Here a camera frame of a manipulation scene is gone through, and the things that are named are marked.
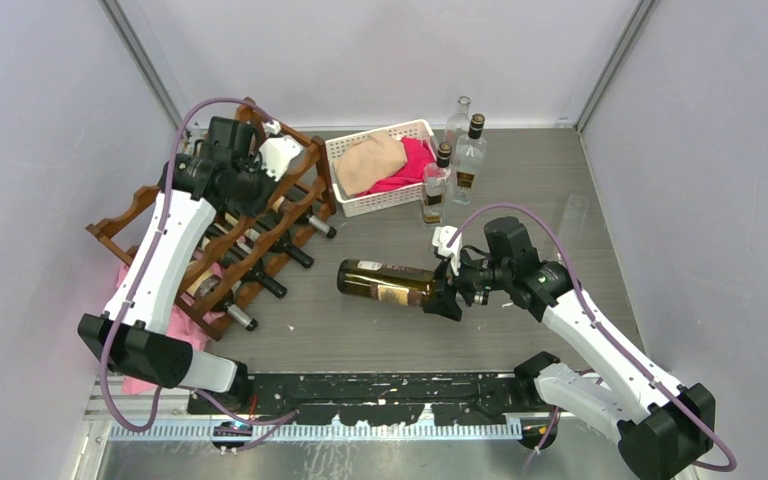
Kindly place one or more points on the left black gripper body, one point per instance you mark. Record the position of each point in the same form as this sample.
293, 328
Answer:
255, 190

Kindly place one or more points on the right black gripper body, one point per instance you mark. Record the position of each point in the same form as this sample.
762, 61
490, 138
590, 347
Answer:
466, 282

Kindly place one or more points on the brown wine bottle white label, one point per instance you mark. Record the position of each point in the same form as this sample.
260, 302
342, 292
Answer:
283, 243

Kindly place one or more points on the black-neck green wine bottle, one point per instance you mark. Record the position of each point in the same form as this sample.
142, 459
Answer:
257, 272

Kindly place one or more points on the silver-neck dark wine bottle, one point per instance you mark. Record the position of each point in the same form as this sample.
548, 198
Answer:
207, 284

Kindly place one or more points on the clear drinking glass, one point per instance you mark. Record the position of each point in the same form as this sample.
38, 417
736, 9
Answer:
570, 218

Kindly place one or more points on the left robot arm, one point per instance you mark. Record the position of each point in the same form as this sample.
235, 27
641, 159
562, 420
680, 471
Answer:
130, 335

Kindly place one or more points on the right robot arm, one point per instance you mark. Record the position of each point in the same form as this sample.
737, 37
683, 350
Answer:
660, 425

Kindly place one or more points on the clear bottle black cap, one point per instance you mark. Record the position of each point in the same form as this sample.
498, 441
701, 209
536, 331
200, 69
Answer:
470, 153
435, 191

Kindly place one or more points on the rear clear bottle black cap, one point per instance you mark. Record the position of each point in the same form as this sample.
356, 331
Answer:
470, 153

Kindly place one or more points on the empty clear glass bottle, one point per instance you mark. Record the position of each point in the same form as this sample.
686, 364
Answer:
458, 123

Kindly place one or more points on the beige cloth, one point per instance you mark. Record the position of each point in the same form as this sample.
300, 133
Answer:
368, 161

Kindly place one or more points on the magenta cloth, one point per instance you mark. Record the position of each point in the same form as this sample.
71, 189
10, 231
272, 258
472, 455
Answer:
419, 153

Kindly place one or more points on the white plastic basket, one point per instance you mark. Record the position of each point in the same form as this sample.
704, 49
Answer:
419, 129

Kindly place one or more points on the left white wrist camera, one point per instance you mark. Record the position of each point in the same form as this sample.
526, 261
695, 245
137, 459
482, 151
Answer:
277, 151

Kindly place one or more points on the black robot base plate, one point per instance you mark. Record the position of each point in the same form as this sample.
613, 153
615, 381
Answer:
390, 399

